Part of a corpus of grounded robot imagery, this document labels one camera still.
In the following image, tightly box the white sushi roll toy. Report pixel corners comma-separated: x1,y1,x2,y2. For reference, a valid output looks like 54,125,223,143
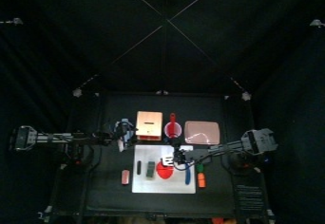
160,156,175,167

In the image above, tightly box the pink square plate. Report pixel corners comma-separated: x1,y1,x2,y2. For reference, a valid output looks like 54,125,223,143
183,121,220,146

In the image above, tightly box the copper toy toaster box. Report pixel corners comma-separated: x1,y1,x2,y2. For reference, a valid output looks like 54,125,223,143
135,110,163,141

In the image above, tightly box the grey green block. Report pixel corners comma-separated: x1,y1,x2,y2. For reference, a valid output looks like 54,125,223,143
144,160,156,179

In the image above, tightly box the orange toy carrot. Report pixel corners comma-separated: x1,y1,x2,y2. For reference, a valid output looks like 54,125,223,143
195,163,207,189

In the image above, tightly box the pink toy piece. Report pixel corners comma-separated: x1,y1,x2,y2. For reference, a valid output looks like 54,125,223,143
120,169,130,186

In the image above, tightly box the white rectangular mat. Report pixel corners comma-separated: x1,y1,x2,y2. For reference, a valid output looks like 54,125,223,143
130,144,197,195

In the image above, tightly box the white printed table label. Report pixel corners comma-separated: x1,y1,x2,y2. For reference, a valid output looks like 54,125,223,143
236,184,266,214

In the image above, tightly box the red strainer with handle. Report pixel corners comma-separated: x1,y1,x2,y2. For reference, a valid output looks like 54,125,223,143
163,113,184,140

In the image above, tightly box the silver frame corner bracket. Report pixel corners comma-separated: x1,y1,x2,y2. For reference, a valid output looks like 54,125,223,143
239,91,252,102
70,87,84,98

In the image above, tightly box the silver frame clamp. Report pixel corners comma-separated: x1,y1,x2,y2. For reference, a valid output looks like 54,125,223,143
308,18,325,28
0,17,23,26

